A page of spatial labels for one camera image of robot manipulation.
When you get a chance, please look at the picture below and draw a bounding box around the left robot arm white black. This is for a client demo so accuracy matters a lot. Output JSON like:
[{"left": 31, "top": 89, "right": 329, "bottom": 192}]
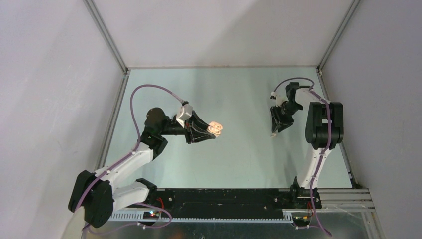
[{"left": 68, "top": 105, "right": 223, "bottom": 228}]

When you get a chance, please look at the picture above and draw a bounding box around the grey cable duct strip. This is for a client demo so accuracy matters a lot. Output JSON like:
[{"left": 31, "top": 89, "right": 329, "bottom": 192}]
[{"left": 108, "top": 210, "right": 293, "bottom": 224}]

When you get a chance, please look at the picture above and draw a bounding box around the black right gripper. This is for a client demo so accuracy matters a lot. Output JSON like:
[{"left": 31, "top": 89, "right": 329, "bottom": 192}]
[{"left": 270, "top": 102, "right": 303, "bottom": 133}]

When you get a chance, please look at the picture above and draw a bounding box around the aluminium frame corner post left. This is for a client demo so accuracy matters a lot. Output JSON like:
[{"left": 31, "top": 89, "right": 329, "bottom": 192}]
[{"left": 83, "top": 0, "right": 128, "bottom": 74}]

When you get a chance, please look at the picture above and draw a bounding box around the aluminium frame corner post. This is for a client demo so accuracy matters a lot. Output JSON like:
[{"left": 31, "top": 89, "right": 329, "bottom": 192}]
[
  {"left": 317, "top": 0, "right": 362, "bottom": 72},
  {"left": 83, "top": 0, "right": 128, "bottom": 74}
]

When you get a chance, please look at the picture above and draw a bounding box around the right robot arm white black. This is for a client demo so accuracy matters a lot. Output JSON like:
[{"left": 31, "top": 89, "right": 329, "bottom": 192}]
[{"left": 270, "top": 82, "right": 344, "bottom": 208}]

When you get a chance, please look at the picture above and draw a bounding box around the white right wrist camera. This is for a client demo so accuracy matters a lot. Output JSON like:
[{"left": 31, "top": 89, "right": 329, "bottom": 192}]
[{"left": 270, "top": 91, "right": 288, "bottom": 107}]

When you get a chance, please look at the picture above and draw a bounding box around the beige earbud charging case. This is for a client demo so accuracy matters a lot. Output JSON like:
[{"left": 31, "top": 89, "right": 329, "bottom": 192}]
[{"left": 207, "top": 121, "right": 223, "bottom": 137}]

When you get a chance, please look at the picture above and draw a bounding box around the aluminium frame corner post right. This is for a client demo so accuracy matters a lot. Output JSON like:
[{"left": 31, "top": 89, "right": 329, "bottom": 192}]
[{"left": 317, "top": 0, "right": 362, "bottom": 72}]

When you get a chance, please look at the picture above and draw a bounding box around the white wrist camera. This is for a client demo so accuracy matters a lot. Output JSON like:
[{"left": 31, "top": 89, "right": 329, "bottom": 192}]
[
  {"left": 175, "top": 102, "right": 193, "bottom": 128},
  {"left": 270, "top": 91, "right": 288, "bottom": 107}
]

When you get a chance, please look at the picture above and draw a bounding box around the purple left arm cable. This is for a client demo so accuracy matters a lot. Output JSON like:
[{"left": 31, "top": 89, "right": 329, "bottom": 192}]
[{"left": 73, "top": 84, "right": 187, "bottom": 237}]

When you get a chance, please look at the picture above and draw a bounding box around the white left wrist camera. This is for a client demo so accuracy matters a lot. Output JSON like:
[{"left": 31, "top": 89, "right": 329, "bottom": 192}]
[{"left": 175, "top": 102, "right": 193, "bottom": 128}]

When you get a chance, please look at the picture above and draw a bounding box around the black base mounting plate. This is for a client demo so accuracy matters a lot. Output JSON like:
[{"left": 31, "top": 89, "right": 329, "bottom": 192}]
[{"left": 145, "top": 188, "right": 322, "bottom": 219}]

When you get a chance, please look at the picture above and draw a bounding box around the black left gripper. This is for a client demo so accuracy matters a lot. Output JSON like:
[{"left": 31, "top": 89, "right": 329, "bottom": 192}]
[{"left": 159, "top": 111, "right": 215, "bottom": 144}]

